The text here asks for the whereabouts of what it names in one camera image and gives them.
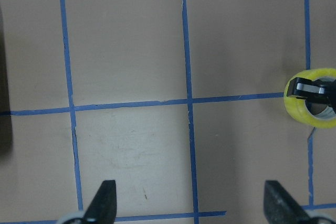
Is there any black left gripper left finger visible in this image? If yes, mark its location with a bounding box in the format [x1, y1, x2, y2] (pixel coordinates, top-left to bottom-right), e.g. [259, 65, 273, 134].
[82, 180, 117, 224]

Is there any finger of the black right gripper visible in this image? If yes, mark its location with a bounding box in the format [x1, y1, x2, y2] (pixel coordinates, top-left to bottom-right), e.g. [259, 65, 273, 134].
[286, 77, 335, 109]

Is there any yellow tape roll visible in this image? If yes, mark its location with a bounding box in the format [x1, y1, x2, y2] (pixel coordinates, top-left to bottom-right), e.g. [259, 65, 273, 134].
[283, 68, 335, 129]

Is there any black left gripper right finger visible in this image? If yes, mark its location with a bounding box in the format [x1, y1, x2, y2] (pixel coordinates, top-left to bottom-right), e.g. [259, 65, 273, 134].
[264, 180, 312, 224]

